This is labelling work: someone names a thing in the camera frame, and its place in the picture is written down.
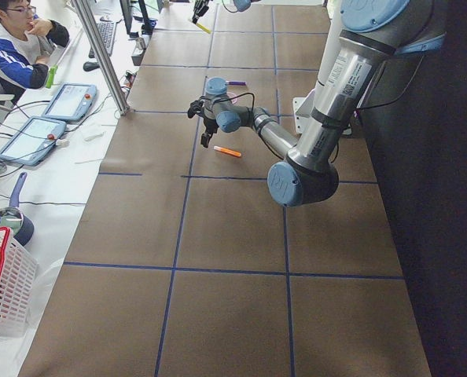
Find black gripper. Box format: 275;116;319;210
200;117;219;148
192;0;209;24

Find yellow highlighter pen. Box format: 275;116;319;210
195;22;211;34

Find orange highlighter pen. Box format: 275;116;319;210
213;145;242;158

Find purple marker pen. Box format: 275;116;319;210
226;80;247;86

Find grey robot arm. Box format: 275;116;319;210
187;1;448;207
190;0;257;24

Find pink mesh pen holder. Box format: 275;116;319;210
226;92;240;104

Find black computer monitor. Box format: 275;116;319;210
120;0;156;39

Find black keyboard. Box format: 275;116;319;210
97;21;116;56

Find black computer mouse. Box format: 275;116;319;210
83;61;100;72

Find far blue teach pendant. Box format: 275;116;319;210
42;82;97;122

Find blue teach pendant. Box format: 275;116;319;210
0;116;67;167
42;82;97;122

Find near blue teach pendant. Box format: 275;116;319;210
0;116;67;167

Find seated person in blue jacket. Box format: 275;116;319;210
0;0;70;104

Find white red plastic basket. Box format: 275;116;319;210
0;227;38;342

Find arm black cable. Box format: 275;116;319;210
209;91;258;119

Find aluminium frame post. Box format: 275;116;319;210
71;0;130;115

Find white pedestal column with base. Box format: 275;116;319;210
291;0;356;136

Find green handled reacher grabber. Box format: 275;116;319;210
45;28;83;89

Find blue handled pan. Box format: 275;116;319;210
0;172;35;246

